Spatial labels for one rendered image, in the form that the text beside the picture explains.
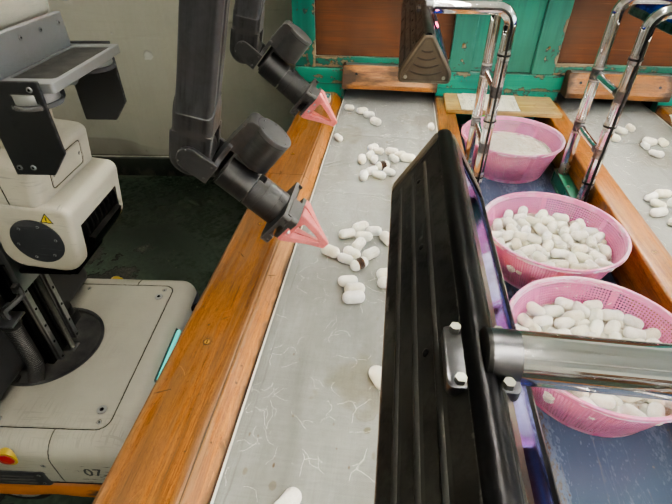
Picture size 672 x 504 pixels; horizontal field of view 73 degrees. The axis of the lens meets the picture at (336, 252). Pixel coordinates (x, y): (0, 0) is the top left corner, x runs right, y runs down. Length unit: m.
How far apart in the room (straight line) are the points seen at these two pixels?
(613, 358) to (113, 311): 1.43
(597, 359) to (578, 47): 1.47
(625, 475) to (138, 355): 1.12
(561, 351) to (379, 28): 1.40
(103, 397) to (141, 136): 1.77
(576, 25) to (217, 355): 1.36
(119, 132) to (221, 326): 2.23
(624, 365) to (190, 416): 0.50
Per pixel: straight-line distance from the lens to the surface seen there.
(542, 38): 1.59
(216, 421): 0.61
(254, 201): 0.70
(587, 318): 0.85
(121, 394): 1.31
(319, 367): 0.66
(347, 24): 1.55
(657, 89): 1.70
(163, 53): 2.58
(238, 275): 0.78
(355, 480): 0.58
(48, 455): 1.33
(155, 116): 2.71
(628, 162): 1.38
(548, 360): 0.20
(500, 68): 1.00
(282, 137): 0.68
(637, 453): 0.78
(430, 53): 0.75
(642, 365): 0.22
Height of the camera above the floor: 1.26
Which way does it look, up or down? 38 degrees down
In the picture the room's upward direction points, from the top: straight up
